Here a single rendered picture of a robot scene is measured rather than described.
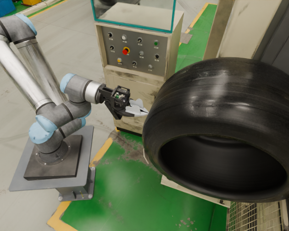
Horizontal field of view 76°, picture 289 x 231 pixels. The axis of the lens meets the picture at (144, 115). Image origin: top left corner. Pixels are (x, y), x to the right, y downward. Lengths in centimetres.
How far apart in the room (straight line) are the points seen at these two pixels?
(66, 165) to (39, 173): 17
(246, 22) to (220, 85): 32
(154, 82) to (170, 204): 111
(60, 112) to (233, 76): 67
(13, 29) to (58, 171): 86
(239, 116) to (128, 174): 158
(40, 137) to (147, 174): 112
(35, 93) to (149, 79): 86
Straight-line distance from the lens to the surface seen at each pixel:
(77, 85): 79
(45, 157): 142
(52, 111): 87
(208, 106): 52
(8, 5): 610
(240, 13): 80
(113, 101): 73
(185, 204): 192
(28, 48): 122
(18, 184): 154
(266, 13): 81
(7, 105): 311
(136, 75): 152
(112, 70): 160
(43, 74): 123
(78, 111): 88
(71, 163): 140
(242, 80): 59
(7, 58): 107
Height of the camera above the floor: 182
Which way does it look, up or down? 50 degrees down
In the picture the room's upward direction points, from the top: straight up
